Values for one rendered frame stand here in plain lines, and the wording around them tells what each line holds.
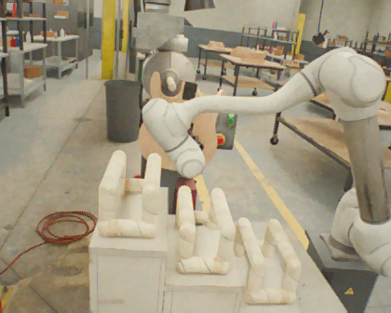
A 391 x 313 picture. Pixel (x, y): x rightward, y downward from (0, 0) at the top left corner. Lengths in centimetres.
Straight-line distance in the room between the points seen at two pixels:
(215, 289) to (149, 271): 14
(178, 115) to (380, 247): 78
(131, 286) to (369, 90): 75
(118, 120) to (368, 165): 361
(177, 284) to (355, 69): 69
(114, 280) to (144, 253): 9
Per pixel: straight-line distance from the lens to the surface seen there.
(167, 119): 112
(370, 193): 120
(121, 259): 69
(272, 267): 95
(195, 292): 74
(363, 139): 111
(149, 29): 135
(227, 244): 72
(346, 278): 154
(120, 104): 435
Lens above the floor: 150
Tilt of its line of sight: 20 degrees down
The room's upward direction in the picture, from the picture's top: 7 degrees clockwise
